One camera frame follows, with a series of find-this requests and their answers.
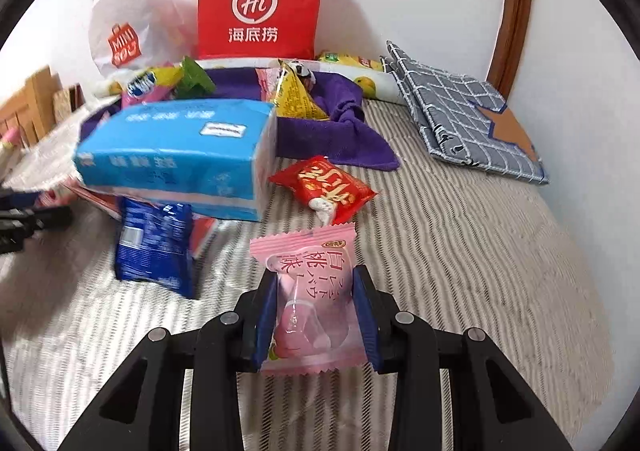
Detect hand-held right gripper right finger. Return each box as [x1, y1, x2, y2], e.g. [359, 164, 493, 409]
[352, 264, 571, 451]

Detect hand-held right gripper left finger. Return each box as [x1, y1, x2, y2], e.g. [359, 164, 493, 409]
[57, 273, 279, 451]

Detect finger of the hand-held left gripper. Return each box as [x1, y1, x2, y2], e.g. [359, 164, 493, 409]
[0, 204, 74, 235]
[0, 188, 40, 206]

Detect light pink candy packet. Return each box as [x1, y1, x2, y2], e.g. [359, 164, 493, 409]
[248, 223, 369, 377]

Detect dark blue snack packet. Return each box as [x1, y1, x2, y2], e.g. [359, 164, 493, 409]
[113, 196, 195, 300]

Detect red snack packet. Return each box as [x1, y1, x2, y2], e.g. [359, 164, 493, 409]
[268, 154, 379, 226]

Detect pink yellow snack packet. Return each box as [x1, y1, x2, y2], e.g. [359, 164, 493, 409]
[122, 63, 185, 107]

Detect purple cloth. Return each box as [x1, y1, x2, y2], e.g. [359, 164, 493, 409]
[79, 66, 401, 171]

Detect green triangular snack packet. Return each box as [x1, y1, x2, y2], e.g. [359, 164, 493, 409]
[172, 56, 217, 100]

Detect yellow panda snack packet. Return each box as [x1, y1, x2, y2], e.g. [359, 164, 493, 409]
[272, 58, 331, 122]

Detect white pink patterned packet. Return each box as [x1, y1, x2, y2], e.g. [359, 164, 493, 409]
[255, 66, 281, 105]

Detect cartoon printed pillow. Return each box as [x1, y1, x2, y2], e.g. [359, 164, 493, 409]
[0, 128, 26, 167]

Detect wooden headboard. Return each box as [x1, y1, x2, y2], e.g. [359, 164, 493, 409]
[0, 64, 64, 147]

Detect doodle cover notebook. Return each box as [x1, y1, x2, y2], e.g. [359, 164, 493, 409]
[51, 83, 86, 125]

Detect red white flat packet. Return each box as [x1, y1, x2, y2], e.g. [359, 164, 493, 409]
[37, 178, 219, 260]

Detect striped mattress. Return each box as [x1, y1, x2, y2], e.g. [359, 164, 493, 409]
[0, 98, 624, 451]

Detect blue tissue pack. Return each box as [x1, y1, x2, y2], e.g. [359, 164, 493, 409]
[72, 98, 279, 223]

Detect white plastic shopping bag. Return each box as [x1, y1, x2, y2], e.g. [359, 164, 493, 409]
[88, 0, 199, 78]

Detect grey checked folded cloth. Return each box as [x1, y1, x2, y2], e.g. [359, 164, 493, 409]
[379, 40, 551, 187]

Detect yellow snack bag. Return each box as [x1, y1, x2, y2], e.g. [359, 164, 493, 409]
[317, 50, 386, 72]

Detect brown wooden door frame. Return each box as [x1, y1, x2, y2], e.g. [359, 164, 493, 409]
[487, 0, 534, 102]

